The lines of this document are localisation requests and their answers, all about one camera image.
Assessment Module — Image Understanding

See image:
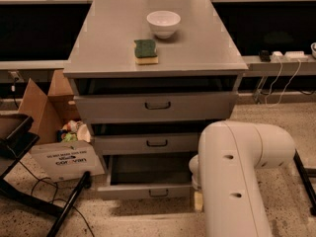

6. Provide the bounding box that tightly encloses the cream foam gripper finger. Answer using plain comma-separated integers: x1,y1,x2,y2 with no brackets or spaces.
194,191,203,212

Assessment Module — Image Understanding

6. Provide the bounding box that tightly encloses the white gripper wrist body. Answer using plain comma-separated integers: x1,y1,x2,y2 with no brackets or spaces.
189,155,200,191

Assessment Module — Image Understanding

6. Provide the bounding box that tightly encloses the grey bottom drawer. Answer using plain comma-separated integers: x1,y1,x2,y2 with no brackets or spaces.
97,152,196,199

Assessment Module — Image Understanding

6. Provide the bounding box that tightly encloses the grey drawer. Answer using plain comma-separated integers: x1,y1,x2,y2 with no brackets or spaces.
74,92,238,123
97,152,196,199
93,132,198,155

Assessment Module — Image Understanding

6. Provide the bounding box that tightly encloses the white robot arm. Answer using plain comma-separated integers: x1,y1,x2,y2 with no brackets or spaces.
190,120,295,237

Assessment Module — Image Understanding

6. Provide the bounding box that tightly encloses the grey middle drawer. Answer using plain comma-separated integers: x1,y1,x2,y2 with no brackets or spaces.
93,132,198,155

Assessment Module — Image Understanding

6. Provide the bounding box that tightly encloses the grey top drawer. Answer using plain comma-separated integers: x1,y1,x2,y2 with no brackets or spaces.
74,92,238,123

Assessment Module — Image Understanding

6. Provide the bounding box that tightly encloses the grey drawer cabinet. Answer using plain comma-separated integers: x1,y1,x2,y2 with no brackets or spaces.
62,0,249,170

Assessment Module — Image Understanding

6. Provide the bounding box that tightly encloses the black stand leg right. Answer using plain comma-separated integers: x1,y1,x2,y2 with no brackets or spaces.
293,152,316,216

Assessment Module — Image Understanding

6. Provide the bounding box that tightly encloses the green yellow sponge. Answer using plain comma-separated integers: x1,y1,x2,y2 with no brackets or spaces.
134,39,158,65

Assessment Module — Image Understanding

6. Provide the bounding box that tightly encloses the crumpled trash in box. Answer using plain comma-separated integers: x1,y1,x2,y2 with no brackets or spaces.
57,120,91,142

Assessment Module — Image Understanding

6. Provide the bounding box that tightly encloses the black power adapter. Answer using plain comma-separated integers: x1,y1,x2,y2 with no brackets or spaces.
259,50,271,62

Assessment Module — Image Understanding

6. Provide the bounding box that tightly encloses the brown cardboard box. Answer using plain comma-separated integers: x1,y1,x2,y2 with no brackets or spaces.
19,70,105,182

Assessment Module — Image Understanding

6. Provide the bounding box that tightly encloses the white ceramic bowl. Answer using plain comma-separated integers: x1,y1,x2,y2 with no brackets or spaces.
146,11,181,39

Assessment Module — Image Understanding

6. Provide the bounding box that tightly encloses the white power strip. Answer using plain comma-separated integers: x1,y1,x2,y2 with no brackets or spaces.
272,51,308,62

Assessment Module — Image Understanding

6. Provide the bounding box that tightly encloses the black floor cable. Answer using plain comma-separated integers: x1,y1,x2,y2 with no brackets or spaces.
19,160,96,237

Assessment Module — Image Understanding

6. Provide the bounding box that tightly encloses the white charger cable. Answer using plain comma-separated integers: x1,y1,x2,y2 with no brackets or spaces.
263,57,303,107

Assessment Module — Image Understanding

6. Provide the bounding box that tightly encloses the black stand frame left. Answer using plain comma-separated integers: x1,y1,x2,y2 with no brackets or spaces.
0,114,90,237

